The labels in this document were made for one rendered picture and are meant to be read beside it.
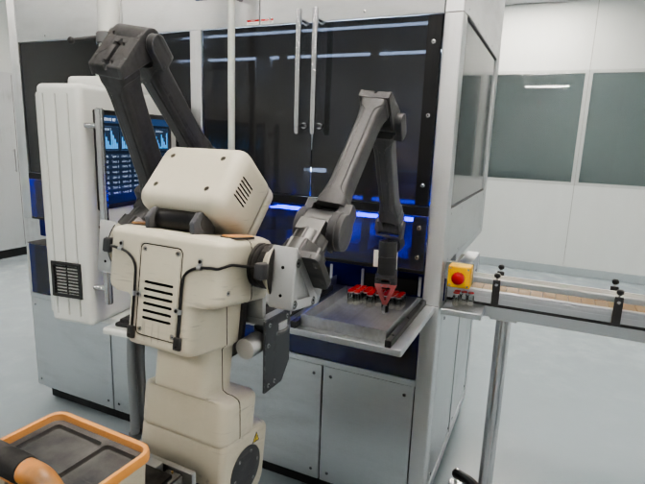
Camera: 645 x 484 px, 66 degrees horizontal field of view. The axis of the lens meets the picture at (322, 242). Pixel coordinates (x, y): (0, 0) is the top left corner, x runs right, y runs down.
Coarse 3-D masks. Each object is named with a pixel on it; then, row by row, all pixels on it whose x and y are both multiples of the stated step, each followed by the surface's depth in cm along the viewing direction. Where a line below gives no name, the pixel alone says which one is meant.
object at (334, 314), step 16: (320, 304) 155; (336, 304) 164; (352, 304) 164; (416, 304) 162; (304, 320) 144; (320, 320) 142; (336, 320) 150; (352, 320) 150; (368, 320) 151; (384, 320) 151; (400, 320) 146; (368, 336) 136; (384, 336) 134
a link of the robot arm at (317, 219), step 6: (312, 210) 100; (318, 210) 100; (324, 210) 100; (300, 216) 97; (306, 216) 98; (312, 216) 98; (318, 216) 98; (324, 216) 98; (330, 216) 97; (300, 222) 96; (306, 222) 96; (312, 222) 96; (318, 222) 96; (324, 222) 95; (312, 228) 95; (318, 228) 95; (324, 228) 96; (324, 234) 96; (330, 252) 101
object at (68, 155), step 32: (64, 96) 146; (96, 96) 151; (64, 128) 148; (160, 128) 182; (64, 160) 150; (96, 160) 153; (128, 160) 166; (64, 192) 152; (96, 192) 154; (128, 192) 168; (64, 224) 154; (96, 224) 156; (64, 256) 157; (96, 256) 157; (64, 288) 158; (64, 320) 162; (96, 320) 160
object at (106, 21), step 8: (104, 0) 160; (112, 0) 161; (104, 8) 161; (112, 8) 162; (104, 16) 161; (112, 16) 162; (104, 24) 162; (112, 24) 163; (104, 32) 162; (72, 40) 160; (80, 40) 162; (96, 40) 164
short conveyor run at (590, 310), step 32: (448, 288) 173; (480, 288) 171; (512, 288) 173; (544, 288) 163; (576, 288) 164; (512, 320) 166; (544, 320) 162; (576, 320) 158; (608, 320) 154; (640, 320) 150
